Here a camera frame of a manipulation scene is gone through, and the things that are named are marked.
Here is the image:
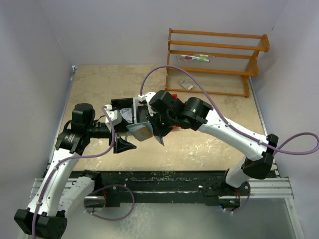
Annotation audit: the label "gold card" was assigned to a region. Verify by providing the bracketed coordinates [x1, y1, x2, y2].
[132, 127, 153, 142]

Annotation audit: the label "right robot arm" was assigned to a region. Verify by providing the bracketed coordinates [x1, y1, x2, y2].
[145, 90, 278, 188]

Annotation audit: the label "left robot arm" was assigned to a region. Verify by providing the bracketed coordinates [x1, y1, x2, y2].
[14, 103, 135, 239]

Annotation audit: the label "black cards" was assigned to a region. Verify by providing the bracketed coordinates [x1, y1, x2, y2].
[137, 105, 149, 123]

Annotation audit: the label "silver cards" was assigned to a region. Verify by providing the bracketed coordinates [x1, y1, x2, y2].
[120, 108, 133, 124]

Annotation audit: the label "black bin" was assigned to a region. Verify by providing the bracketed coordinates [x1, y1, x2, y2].
[111, 98, 135, 134]

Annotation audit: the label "white bin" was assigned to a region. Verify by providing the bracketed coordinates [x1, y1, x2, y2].
[133, 97, 149, 123]

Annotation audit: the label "grey clip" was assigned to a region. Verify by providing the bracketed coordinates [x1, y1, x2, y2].
[176, 55, 186, 62]

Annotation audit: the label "purple marker pen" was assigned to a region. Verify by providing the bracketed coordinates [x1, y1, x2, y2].
[181, 55, 210, 62]

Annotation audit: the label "wooden shelf rack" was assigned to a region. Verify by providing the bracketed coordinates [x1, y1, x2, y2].
[165, 28, 270, 98]

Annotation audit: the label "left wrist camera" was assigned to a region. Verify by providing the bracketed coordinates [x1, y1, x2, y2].
[105, 110, 122, 126]

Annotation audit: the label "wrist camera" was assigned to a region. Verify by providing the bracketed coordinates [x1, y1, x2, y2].
[137, 92, 156, 117]
[105, 110, 122, 126]

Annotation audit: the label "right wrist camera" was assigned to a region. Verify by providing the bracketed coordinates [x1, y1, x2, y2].
[137, 92, 156, 117]

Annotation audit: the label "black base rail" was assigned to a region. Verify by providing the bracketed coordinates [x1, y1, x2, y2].
[43, 170, 277, 207]

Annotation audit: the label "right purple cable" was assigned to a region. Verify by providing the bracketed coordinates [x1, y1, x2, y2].
[139, 65, 319, 215]

